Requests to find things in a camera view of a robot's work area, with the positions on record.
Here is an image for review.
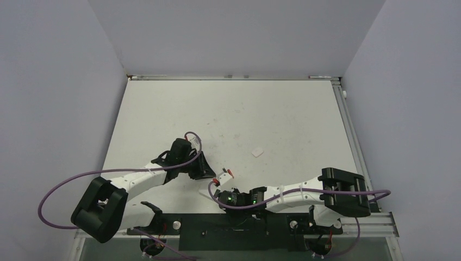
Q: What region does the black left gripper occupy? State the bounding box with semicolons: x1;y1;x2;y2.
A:
178;151;215;180

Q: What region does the white battery cover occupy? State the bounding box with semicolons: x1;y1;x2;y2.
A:
251;147;264;158

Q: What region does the white remote control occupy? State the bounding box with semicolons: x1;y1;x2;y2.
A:
198;189;220;201

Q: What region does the red orange battery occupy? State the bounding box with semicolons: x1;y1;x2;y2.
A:
227;169;234;178

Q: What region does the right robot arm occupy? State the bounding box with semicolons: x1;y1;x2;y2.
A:
207;167;371;233

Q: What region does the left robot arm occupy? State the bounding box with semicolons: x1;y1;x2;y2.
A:
71;138;216;243

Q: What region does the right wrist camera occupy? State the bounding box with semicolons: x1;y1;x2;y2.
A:
212;172;234;186

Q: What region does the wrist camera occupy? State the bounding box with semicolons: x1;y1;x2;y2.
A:
212;172;234;186
188;136;201;150

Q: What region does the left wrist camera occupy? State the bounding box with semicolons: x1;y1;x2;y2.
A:
188;136;201;150

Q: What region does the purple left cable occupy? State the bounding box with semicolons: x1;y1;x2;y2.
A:
38;131;202;231

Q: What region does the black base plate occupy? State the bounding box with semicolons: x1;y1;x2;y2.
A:
142;213;343;251

